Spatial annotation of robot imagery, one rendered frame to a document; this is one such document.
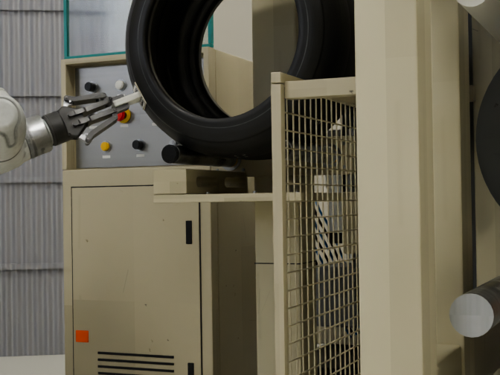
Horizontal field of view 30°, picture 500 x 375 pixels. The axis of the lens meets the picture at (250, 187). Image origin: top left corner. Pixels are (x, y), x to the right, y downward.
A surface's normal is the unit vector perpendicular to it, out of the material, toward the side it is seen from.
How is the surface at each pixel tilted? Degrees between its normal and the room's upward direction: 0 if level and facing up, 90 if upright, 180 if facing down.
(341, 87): 90
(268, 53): 90
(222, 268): 90
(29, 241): 90
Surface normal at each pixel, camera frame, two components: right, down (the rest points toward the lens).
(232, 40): 0.14, -0.02
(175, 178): -0.39, 0.00
